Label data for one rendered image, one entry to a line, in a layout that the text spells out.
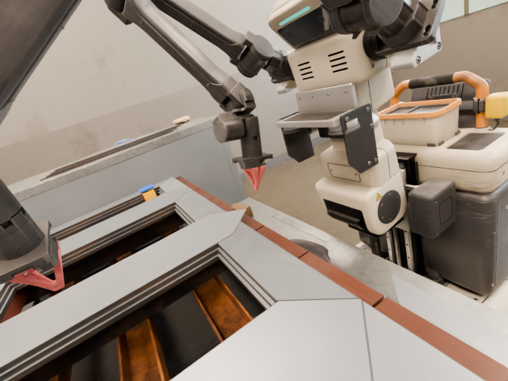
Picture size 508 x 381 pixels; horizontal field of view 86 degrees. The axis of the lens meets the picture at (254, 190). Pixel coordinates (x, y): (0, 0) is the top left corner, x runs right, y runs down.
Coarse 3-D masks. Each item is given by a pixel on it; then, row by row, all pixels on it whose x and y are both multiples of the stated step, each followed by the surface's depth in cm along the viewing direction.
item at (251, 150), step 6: (246, 138) 73; (258, 138) 74; (246, 144) 73; (252, 144) 73; (258, 144) 74; (246, 150) 74; (252, 150) 74; (258, 150) 74; (240, 156) 78; (246, 156) 74; (252, 156) 74; (258, 156) 74; (264, 156) 75; (270, 156) 77; (234, 162) 76; (240, 162) 72
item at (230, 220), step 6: (216, 216) 81; (222, 216) 79; (228, 216) 78; (234, 216) 77; (240, 216) 76; (222, 222) 76; (228, 222) 75; (234, 222) 74; (228, 228) 72; (234, 228) 71
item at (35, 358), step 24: (96, 216) 123; (144, 216) 100; (96, 240) 94; (192, 264) 64; (144, 288) 60; (168, 288) 61; (0, 312) 73; (120, 312) 58; (72, 336) 54; (24, 360) 52; (48, 360) 52
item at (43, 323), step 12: (48, 300) 66; (60, 300) 65; (36, 312) 63; (48, 312) 62; (60, 312) 60; (36, 324) 59; (48, 324) 57; (24, 336) 56; (36, 336) 55; (48, 336) 54; (24, 348) 53; (12, 360) 51
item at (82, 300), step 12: (96, 276) 70; (72, 288) 68; (84, 288) 66; (96, 288) 65; (72, 300) 63; (84, 300) 62; (96, 300) 60; (72, 312) 59; (84, 312) 57; (96, 312) 56; (60, 324) 56; (72, 324) 55
